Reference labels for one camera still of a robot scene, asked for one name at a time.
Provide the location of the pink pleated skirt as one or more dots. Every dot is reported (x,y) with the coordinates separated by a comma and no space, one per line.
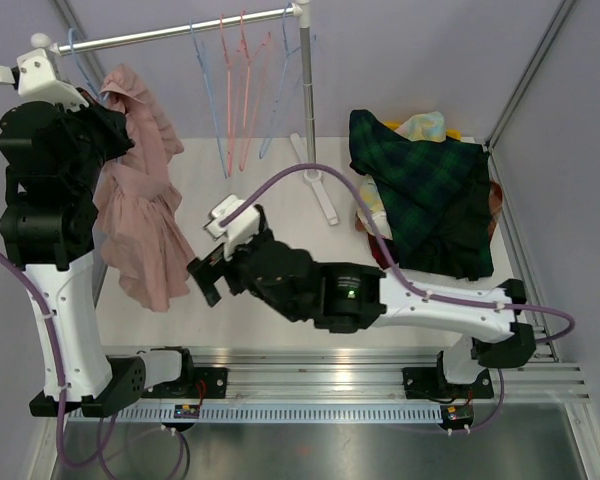
(137,202)

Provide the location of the blue wire hanger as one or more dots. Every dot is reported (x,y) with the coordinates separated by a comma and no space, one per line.
(296,72)

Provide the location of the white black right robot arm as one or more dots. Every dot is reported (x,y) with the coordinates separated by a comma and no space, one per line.
(344,298)

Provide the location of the pastel tie-dye garment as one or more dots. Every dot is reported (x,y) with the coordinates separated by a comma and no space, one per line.
(369,191)

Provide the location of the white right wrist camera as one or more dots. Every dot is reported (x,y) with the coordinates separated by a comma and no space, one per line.
(232,231)

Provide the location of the red black plaid skirt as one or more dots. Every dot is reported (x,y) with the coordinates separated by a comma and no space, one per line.
(378,255)

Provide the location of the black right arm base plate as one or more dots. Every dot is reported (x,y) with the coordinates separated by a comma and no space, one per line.
(428,383)

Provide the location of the silver white clothes rack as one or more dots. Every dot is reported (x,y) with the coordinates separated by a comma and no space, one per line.
(312,178)

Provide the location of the pink hanger with plaid skirt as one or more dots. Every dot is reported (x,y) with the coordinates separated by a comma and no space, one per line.
(253,63)

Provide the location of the aluminium mounting rail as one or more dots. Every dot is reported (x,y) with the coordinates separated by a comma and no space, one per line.
(369,375)

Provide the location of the dark green plaid skirt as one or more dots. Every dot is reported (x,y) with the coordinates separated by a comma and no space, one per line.
(435,194)

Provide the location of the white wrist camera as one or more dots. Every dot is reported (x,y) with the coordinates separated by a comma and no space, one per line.
(232,231)
(36,78)

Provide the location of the yellow plastic tray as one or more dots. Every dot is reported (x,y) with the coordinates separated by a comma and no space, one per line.
(427,129)

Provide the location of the blue hanger with pink skirt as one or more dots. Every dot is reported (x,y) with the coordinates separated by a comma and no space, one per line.
(96,93)

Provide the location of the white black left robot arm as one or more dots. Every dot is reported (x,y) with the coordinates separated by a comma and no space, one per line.
(49,245)

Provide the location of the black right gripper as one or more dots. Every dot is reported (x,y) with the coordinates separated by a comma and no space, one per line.
(204,271)

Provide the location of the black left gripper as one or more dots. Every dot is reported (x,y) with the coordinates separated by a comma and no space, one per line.
(112,124)

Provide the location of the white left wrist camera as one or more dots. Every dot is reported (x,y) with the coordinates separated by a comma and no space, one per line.
(36,78)

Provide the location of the white slotted cable duct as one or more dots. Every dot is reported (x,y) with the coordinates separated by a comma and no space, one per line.
(289,413)

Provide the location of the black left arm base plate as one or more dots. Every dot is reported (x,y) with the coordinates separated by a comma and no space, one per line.
(196,382)

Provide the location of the red beige plaid skirt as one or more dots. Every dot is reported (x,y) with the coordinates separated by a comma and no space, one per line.
(496,198)

